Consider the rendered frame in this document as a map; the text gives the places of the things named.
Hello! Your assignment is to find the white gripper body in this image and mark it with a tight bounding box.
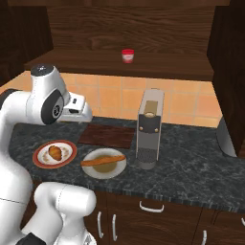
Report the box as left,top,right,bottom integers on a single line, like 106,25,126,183
59,102,94,124

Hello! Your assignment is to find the dark brown cutting board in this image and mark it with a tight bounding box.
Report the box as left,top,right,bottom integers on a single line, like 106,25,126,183
78,122,136,150

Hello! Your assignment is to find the brown croissant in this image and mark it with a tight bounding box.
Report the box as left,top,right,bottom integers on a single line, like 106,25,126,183
48,145,63,162

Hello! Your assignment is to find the red-lidded jam jar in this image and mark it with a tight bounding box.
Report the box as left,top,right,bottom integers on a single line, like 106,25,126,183
121,49,135,64

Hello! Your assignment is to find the dark wooden cabinet door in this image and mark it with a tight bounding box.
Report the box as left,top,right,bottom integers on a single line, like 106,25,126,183
0,0,55,88
206,0,245,158

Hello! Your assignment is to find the long orange baguette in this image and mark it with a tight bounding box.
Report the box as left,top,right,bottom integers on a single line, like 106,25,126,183
79,154,126,167

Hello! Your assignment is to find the red-rimmed white plate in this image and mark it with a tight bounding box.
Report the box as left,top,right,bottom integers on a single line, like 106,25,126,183
32,139,78,169

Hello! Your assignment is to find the plain white plate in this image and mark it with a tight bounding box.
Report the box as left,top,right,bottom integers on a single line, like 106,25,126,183
81,147,127,180

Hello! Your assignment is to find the grey coffee machine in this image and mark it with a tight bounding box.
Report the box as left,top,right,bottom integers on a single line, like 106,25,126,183
135,88,166,170

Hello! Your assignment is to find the dark wooden cupboard door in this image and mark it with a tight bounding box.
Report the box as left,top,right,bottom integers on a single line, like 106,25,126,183
83,189,109,245
192,208,245,245
106,191,205,245

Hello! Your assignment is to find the dark wooden wall cabinet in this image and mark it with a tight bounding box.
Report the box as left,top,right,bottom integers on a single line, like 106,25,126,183
24,0,232,82

